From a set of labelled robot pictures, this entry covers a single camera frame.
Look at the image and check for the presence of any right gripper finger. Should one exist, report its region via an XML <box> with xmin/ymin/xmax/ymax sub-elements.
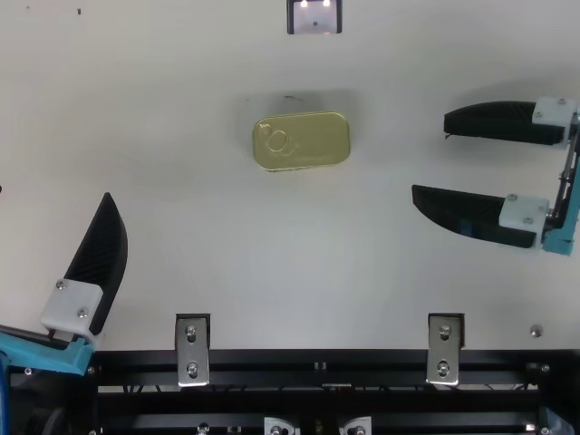
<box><xmin>443</xmin><ymin>95</ymin><xmax>580</xmax><ymax>147</ymax></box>
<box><xmin>411</xmin><ymin>184</ymin><xmax>552</xmax><ymax>250</ymax></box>

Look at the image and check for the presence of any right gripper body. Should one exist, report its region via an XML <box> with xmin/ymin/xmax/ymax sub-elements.
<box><xmin>538</xmin><ymin>108</ymin><xmax>580</xmax><ymax>257</ymax></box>

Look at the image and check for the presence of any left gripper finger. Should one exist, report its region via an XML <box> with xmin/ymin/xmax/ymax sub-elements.
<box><xmin>40</xmin><ymin>192</ymin><xmax>130</xmax><ymax>341</ymax></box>

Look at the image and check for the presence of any small square scanner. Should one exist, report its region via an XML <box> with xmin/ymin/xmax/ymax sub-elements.
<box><xmin>286</xmin><ymin>0</ymin><xmax>343</xmax><ymax>36</ymax></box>

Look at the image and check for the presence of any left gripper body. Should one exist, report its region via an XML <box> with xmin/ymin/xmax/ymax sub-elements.
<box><xmin>0</xmin><ymin>324</ymin><xmax>95</xmax><ymax>376</ymax></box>

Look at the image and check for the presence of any gold rectangular tin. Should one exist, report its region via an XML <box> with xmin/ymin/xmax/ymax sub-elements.
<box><xmin>251</xmin><ymin>111</ymin><xmax>352</xmax><ymax>173</ymax></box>

